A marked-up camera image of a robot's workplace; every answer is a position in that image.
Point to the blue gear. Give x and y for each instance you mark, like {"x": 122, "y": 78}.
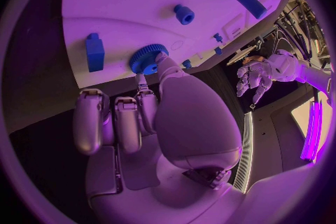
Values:
{"x": 143, "y": 58}

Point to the workshop equipment rack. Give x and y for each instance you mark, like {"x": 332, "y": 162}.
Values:
{"x": 304, "y": 28}

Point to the blue hollow plug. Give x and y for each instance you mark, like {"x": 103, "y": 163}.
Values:
{"x": 185, "y": 15}

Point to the long blue cylinder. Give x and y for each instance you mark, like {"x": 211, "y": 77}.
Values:
{"x": 249, "y": 2}

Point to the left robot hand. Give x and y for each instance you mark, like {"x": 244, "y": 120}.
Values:
{"x": 253, "y": 74}

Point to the person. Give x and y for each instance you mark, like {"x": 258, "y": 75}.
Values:
{"x": 258, "y": 56}

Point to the blue block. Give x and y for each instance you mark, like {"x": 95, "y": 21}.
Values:
{"x": 95, "y": 53}

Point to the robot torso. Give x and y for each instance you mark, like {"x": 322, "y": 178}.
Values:
{"x": 278, "y": 140}

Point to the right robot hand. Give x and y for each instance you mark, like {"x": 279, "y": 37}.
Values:
{"x": 194, "y": 123}

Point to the glowing light bar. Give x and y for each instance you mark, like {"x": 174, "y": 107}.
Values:
{"x": 312, "y": 133}

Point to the small blue peg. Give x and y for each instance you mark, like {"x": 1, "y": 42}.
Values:
{"x": 186, "y": 63}
{"x": 218, "y": 37}
{"x": 218, "y": 51}

